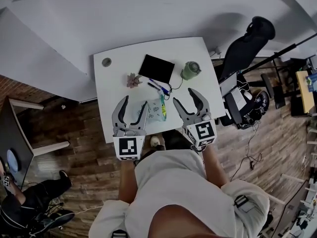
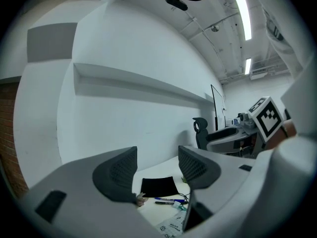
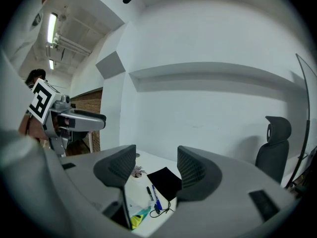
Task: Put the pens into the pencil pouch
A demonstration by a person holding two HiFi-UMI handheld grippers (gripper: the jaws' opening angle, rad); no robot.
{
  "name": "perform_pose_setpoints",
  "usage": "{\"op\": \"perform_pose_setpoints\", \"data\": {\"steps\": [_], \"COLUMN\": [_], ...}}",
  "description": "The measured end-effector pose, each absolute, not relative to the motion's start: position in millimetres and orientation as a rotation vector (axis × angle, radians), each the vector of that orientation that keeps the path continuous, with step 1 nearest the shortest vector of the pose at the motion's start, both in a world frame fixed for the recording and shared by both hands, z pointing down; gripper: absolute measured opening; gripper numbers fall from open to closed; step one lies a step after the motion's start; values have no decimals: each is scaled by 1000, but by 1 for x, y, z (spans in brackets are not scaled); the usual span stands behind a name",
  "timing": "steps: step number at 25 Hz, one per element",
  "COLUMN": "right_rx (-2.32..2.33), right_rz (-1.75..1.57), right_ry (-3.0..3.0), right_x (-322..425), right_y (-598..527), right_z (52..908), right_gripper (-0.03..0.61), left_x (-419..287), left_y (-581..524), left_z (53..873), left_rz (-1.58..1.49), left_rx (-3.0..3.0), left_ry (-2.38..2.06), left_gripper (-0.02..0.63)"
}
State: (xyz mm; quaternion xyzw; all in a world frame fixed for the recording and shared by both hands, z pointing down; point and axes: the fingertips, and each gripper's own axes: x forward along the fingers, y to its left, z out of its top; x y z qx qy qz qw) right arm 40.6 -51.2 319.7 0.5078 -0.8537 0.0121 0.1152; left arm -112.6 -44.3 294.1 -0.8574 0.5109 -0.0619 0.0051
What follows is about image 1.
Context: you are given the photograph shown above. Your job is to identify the small pink succulent plant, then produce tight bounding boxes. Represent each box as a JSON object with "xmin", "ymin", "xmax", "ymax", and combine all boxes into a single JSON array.
[{"xmin": 126, "ymin": 72, "xmax": 144, "ymax": 89}]

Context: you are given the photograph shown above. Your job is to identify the person's left forearm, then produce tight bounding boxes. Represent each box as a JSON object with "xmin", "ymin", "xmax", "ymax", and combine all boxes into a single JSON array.
[{"xmin": 118, "ymin": 160, "xmax": 138, "ymax": 203}]

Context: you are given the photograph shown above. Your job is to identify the person's black trousers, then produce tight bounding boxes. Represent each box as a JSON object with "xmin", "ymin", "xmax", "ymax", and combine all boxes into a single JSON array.
[{"xmin": 141, "ymin": 129, "xmax": 193, "ymax": 158}]

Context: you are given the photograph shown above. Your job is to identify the yellow table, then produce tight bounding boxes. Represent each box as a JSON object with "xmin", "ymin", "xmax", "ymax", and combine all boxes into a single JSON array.
[{"xmin": 296, "ymin": 70, "xmax": 317, "ymax": 115}]

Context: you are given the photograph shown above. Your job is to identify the clear plastic pencil pouch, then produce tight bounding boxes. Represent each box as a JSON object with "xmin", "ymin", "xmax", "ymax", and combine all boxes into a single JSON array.
[{"xmin": 135, "ymin": 94, "xmax": 168, "ymax": 122}]

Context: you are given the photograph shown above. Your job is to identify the black office chair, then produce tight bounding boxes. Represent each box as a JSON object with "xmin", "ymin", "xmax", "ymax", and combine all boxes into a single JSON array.
[{"xmin": 214, "ymin": 15, "xmax": 276, "ymax": 130}]

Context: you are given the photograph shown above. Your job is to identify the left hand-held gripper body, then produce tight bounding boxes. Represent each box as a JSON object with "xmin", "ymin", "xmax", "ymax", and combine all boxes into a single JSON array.
[{"xmin": 112, "ymin": 127, "xmax": 147, "ymax": 162}]

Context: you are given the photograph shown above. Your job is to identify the black box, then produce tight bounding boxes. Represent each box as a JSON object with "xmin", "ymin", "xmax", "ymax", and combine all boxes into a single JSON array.
[{"xmin": 290, "ymin": 94, "xmax": 313, "ymax": 118}]

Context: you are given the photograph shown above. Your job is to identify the person's right forearm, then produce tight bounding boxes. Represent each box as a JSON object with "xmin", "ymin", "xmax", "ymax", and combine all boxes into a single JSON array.
[{"xmin": 202, "ymin": 145, "xmax": 230, "ymax": 189}]

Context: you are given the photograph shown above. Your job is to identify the grey shoulder strap buckle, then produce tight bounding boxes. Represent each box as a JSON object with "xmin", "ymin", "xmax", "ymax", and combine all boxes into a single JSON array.
[{"xmin": 234, "ymin": 194, "xmax": 256, "ymax": 213}]

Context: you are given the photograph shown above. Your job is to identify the dark table with white legs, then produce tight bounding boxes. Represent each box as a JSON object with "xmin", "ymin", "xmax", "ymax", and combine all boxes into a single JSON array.
[{"xmin": 0, "ymin": 95, "xmax": 70, "ymax": 190}]

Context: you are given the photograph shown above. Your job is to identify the black power cable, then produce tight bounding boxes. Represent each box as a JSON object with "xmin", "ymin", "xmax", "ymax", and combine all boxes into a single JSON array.
[{"xmin": 229, "ymin": 121, "xmax": 263, "ymax": 182}]

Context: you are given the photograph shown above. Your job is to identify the whiteboard on black stand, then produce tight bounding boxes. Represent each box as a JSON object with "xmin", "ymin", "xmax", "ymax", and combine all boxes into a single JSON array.
[{"xmin": 242, "ymin": 33, "xmax": 317, "ymax": 110}]

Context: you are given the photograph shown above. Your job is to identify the blue plate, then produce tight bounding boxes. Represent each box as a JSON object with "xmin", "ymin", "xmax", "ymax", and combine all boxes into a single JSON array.
[{"xmin": 6, "ymin": 149, "xmax": 19, "ymax": 172}]

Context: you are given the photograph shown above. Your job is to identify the thin black cord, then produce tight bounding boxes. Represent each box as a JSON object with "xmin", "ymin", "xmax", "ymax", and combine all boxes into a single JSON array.
[{"xmin": 163, "ymin": 69, "xmax": 185, "ymax": 100}]

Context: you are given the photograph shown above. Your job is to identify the person's white shirt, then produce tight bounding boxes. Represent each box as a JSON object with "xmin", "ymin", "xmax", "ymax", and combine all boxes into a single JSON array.
[{"xmin": 89, "ymin": 149, "xmax": 270, "ymax": 238}]

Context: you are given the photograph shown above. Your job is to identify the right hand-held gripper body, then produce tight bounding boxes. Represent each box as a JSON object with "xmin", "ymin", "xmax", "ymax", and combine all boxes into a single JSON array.
[{"xmin": 182, "ymin": 113, "xmax": 218, "ymax": 151}]

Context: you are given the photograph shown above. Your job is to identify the person's chin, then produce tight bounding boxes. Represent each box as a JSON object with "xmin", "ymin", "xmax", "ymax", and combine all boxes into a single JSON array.
[{"xmin": 150, "ymin": 203, "xmax": 223, "ymax": 238}]

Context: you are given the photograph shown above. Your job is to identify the grey laptop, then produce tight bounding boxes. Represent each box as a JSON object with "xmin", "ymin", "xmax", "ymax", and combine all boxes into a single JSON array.
[{"xmin": 219, "ymin": 72, "xmax": 248, "ymax": 110}]

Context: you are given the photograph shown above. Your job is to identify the green lidded bottle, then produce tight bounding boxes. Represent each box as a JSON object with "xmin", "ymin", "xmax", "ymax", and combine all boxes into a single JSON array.
[{"xmin": 182, "ymin": 60, "xmax": 202, "ymax": 81}]

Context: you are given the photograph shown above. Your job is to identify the black equipment bundle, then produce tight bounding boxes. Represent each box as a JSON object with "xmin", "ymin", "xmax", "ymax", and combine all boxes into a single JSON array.
[{"xmin": 237, "ymin": 89, "xmax": 270, "ymax": 130}]

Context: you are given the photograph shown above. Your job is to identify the white floor cable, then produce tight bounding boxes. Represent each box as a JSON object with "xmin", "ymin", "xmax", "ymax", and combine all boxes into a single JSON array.
[{"xmin": 74, "ymin": 204, "xmax": 104, "ymax": 214}]

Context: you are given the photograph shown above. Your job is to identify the blue pen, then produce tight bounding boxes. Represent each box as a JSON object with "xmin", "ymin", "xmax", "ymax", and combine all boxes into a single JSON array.
[{"xmin": 148, "ymin": 77, "xmax": 170, "ymax": 94}]

